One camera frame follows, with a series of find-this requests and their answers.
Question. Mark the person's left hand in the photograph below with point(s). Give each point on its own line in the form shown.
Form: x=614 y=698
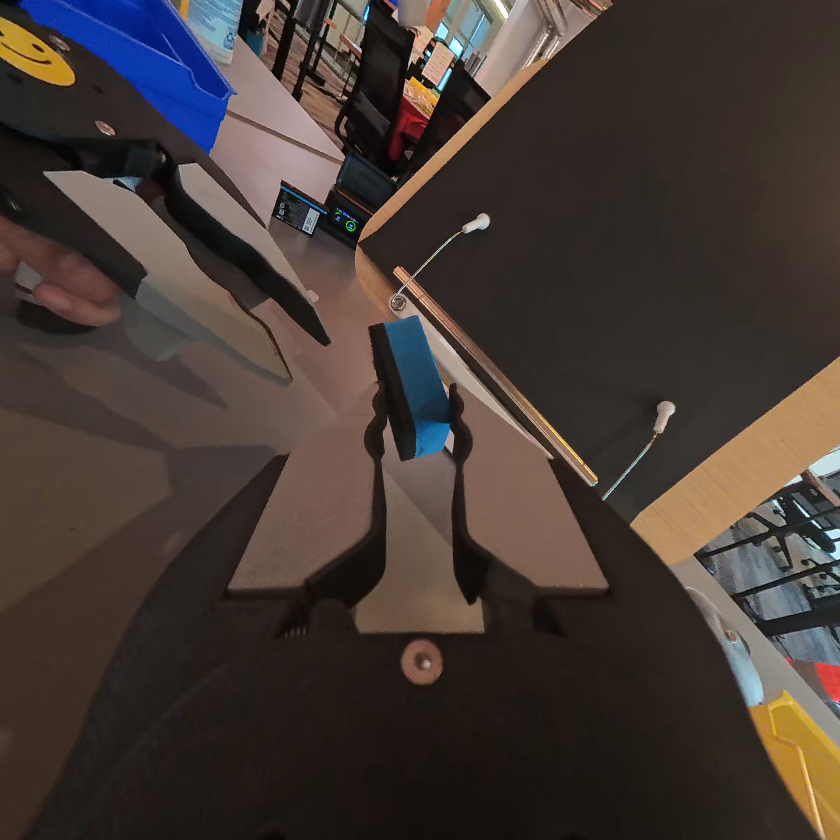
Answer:
x=72 y=282

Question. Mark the blue whiteboard eraser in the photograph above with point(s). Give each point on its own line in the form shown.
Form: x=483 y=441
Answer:
x=413 y=387

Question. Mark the black office chair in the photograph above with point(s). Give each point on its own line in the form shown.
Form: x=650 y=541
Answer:
x=380 y=79
x=459 y=111

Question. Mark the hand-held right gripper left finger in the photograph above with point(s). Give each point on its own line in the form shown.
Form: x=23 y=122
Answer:
x=315 y=518

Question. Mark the red cloth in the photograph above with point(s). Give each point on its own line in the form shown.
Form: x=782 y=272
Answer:
x=410 y=128

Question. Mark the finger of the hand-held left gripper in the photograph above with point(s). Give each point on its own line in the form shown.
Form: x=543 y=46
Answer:
x=164 y=262
x=229 y=210

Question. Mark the yellow storage bin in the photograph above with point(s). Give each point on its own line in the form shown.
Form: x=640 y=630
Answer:
x=800 y=754

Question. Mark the black camera battery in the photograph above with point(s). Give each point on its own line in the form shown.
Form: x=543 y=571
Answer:
x=298 y=210

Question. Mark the blue storage bin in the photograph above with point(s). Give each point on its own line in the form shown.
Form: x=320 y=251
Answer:
x=157 y=59

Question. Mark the black battery charger case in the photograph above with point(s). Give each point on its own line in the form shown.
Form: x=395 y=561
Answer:
x=358 y=197

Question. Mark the black board book stand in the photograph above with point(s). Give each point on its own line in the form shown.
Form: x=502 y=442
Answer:
x=623 y=197

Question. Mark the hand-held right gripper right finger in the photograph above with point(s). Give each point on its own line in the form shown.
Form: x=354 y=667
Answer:
x=531 y=525

